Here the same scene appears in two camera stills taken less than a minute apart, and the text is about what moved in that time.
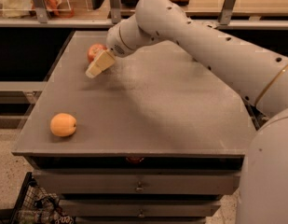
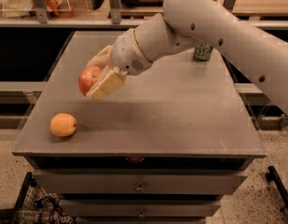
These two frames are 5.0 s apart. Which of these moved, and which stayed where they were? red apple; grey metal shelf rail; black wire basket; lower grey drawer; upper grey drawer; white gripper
Moved: red apple; white gripper
Stayed: grey metal shelf rail; lower grey drawer; upper grey drawer; black wire basket
